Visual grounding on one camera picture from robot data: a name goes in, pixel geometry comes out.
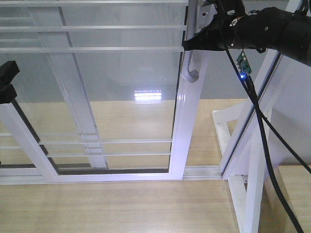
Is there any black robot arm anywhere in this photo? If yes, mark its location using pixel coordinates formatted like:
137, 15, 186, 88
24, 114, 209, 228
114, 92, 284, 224
0, 0, 311, 103

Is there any white sliding glass door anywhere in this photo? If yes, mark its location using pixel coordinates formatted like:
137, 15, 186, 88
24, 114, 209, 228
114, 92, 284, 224
0, 0, 217, 183

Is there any grey door handle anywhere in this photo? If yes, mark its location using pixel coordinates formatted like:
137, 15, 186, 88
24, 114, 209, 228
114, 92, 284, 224
181, 0, 199, 83

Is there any green circuit board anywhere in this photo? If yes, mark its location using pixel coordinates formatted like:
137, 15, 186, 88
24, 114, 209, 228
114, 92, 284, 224
236, 50, 252, 74

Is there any white door frame jamb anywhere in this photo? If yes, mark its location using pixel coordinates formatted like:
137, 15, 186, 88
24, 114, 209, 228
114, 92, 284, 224
221, 50, 311, 179

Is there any black braided cable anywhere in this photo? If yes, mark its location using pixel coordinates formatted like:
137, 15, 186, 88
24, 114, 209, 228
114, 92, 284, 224
216, 0, 311, 233

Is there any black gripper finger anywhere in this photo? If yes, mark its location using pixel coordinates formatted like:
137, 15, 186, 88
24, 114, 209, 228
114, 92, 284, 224
0, 84, 17, 104
0, 61, 20, 85

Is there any white wooden support brace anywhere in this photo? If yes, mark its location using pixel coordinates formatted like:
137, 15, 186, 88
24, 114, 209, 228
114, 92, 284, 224
212, 100, 265, 233

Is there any aluminium floor track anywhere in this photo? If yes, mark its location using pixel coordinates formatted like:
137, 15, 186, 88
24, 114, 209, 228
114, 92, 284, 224
183, 165, 222, 181

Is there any white fixed glass panel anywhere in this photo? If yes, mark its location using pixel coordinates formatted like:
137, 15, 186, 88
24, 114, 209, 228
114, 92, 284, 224
0, 6, 108, 171

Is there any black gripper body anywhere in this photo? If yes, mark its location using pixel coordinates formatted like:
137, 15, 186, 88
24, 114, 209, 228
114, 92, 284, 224
190, 0, 258, 51

